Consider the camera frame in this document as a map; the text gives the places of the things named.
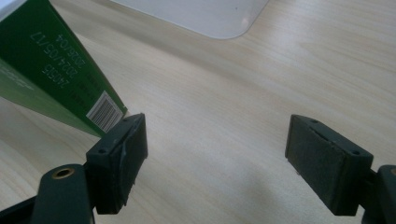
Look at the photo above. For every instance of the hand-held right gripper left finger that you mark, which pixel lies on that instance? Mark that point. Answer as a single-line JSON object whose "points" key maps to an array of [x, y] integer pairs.
{"points": [[116, 161]]}

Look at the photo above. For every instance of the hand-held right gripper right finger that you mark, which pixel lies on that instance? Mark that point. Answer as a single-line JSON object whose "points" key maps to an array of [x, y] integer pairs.
{"points": [[323, 168]]}

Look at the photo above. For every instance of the green cardboard box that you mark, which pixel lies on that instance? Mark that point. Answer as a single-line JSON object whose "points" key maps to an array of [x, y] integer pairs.
{"points": [[46, 68]]}

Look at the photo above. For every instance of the white plastic board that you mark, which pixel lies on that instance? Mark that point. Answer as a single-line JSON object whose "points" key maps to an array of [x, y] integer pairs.
{"points": [[199, 15]]}

